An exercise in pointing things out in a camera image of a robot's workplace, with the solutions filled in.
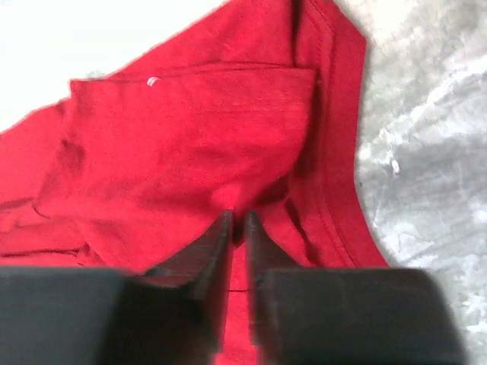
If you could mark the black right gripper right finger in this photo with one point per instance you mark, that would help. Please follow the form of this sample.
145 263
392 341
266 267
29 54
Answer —
345 315

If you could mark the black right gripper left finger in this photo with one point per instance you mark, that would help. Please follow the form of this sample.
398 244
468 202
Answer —
172 314

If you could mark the bright red t shirt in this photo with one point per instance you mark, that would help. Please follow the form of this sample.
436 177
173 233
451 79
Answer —
253 109

